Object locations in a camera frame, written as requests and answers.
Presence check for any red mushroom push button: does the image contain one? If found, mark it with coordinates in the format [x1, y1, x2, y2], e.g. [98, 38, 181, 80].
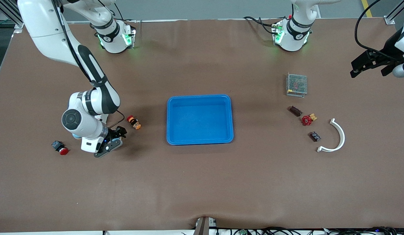
[51, 140, 70, 155]

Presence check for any yellow floor tape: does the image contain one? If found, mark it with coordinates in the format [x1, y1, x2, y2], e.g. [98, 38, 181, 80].
[362, 0, 374, 18]

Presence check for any metal mesh power supply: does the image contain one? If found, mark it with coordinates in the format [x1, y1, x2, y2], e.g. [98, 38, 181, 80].
[286, 72, 308, 98]

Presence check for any blue plastic tray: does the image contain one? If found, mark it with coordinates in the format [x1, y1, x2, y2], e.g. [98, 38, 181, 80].
[166, 94, 234, 146]

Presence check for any brass valve with red handwheel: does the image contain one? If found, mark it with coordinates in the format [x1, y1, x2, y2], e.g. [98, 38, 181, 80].
[302, 113, 318, 126]

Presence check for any brown table mat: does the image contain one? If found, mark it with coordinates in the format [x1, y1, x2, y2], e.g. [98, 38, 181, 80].
[0, 18, 404, 233]

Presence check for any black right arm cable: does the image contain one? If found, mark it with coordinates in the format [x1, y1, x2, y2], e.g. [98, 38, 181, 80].
[51, 0, 126, 129]

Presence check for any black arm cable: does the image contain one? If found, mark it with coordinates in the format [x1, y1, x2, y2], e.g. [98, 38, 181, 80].
[51, 0, 126, 129]
[354, 0, 397, 61]

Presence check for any red orange button switch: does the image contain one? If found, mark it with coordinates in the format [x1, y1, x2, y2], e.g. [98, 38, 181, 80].
[126, 115, 142, 130]

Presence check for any aluminium frame profile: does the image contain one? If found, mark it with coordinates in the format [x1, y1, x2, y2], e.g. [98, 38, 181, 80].
[384, 0, 404, 25]
[0, 0, 26, 33]

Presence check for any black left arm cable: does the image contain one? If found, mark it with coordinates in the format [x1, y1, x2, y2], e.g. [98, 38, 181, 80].
[354, 0, 397, 61]

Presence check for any white curved plastic bracket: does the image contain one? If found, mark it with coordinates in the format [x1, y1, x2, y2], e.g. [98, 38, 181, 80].
[317, 118, 346, 153]

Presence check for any black base cable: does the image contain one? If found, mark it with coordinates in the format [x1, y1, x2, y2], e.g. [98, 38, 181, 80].
[243, 16, 278, 35]

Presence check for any metal table edge bracket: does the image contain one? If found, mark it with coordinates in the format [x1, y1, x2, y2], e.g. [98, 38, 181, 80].
[193, 216, 218, 235]

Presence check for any silver table edge rail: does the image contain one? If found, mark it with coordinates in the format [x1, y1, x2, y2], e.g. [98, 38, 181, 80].
[13, 19, 395, 25]

